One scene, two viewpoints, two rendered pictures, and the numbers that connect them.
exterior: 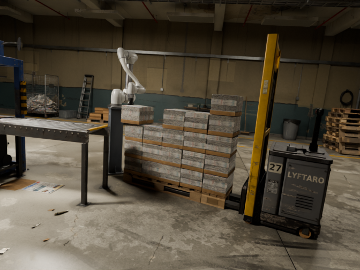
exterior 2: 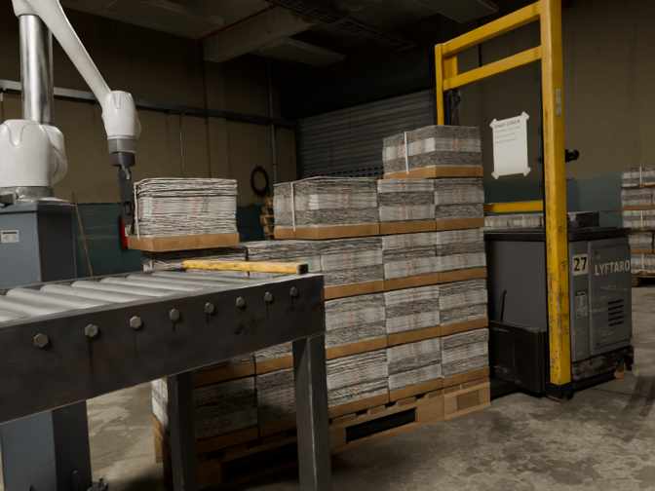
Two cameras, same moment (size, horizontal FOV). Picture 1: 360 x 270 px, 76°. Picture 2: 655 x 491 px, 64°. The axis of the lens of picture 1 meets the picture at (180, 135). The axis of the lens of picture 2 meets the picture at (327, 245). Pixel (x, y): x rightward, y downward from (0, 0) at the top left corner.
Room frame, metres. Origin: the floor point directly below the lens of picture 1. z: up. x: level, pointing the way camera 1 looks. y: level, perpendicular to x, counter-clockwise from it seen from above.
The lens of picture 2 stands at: (1.69, 1.83, 0.91)
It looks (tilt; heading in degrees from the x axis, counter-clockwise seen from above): 3 degrees down; 305
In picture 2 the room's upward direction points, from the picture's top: 3 degrees counter-clockwise
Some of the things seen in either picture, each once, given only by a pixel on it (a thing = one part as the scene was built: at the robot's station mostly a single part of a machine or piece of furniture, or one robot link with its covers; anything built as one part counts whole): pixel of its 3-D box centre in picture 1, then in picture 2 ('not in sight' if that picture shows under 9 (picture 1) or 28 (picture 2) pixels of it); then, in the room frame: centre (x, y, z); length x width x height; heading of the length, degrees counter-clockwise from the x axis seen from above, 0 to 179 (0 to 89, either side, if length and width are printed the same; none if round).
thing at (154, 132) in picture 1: (167, 157); (302, 340); (3.03, 0.14, 0.42); 1.17 x 0.39 x 0.83; 65
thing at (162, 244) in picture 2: (133, 121); (190, 241); (3.09, 0.64, 0.86); 0.29 x 0.16 x 0.04; 67
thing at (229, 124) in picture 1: (222, 149); (435, 268); (2.72, -0.52, 0.65); 0.39 x 0.30 x 1.29; 155
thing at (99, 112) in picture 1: (106, 115); not in sight; (9.29, 3.01, 0.28); 1.20 x 0.83 x 0.57; 83
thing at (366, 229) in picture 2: (179, 126); (325, 231); (2.97, 0.02, 0.86); 0.38 x 0.29 x 0.04; 157
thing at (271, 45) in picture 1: (260, 129); (552, 194); (2.24, -0.78, 0.97); 0.09 x 0.09 x 1.75; 65
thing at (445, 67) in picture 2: (266, 125); (451, 201); (2.84, -1.05, 0.97); 0.09 x 0.09 x 1.75; 65
